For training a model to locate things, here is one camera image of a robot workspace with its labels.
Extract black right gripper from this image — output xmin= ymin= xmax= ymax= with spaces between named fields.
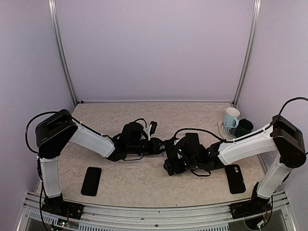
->
xmin=164 ymin=155 xmax=202 ymax=176

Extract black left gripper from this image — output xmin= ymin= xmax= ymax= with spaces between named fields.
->
xmin=127 ymin=137 xmax=169 ymax=155

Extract black phone case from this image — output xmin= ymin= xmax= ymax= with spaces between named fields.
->
xmin=225 ymin=164 xmax=246 ymax=194

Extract black phone dark frame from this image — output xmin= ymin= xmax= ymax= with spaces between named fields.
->
xmin=81 ymin=167 xmax=102 ymax=196

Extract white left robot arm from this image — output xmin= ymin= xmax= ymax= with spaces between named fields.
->
xmin=35 ymin=109 xmax=165 ymax=214

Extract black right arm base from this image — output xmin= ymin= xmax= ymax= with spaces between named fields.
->
xmin=230 ymin=182 xmax=273 ymax=219

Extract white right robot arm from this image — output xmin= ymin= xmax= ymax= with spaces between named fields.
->
xmin=164 ymin=115 xmax=307 ymax=214

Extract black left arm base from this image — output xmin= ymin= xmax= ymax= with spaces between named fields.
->
xmin=42 ymin=194 xmax=84 ymax=220

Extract white saucer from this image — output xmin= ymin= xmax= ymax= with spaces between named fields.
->
xmin=218 ymin=121 xmax=236 ymax=141

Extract light blue ceramic mug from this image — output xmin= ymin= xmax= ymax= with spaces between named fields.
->
xmin=223 ymin=107 xmax=240 ymax=130

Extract dark green cup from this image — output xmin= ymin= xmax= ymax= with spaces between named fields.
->
xmin=235 ymin=118 xmax=254 ymax=138

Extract aluminium front rail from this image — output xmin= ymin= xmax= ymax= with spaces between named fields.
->
xmin=15 ymin=192 xmax=297 ymax=231

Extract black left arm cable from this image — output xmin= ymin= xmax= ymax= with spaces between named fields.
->
xmin=25 ymin=110 xmax=73 ymax=154

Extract aluminium left corner post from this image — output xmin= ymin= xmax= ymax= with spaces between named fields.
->
xmin=48 ymin=0 xmax=78 ymax=107

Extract aluminium corner post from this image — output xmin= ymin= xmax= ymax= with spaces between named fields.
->
xmin=48 ymin=0 xmax=78 ymax=107
xmin=232 ymin=0 xmax=261 ymax=107

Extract aluminium right corner post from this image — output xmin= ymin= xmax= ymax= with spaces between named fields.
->
xmin=232 ymin=0 xmax=261 ymax=107

